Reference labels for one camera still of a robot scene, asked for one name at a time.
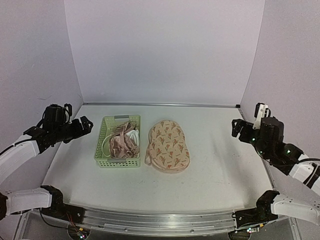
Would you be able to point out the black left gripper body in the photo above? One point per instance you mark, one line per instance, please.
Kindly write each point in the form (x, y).
(62, 134)

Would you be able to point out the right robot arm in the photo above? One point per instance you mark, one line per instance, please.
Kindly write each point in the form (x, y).
(289, 166)

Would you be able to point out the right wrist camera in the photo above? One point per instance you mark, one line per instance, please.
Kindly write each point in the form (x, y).
(269, 128)

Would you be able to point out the green perforated plastic basket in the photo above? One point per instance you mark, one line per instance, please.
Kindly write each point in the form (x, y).
(107, 127)

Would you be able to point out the floral mesh laundry bag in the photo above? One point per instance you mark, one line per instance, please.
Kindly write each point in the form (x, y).
(167, 150)

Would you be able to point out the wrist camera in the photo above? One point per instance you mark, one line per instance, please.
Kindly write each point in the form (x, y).
(56, 115)
(269, 128)

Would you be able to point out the white satin bra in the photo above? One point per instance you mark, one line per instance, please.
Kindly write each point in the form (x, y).
(105, 143)

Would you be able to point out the pink satin lace bra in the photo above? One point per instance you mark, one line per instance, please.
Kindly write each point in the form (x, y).
(121, 146)

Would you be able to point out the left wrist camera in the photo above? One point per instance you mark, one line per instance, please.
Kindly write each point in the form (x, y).
(56, 115)

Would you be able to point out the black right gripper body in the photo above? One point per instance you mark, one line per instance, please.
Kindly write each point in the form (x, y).
(259, 144)

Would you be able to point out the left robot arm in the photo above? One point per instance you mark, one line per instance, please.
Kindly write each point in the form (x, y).
(30, 174)

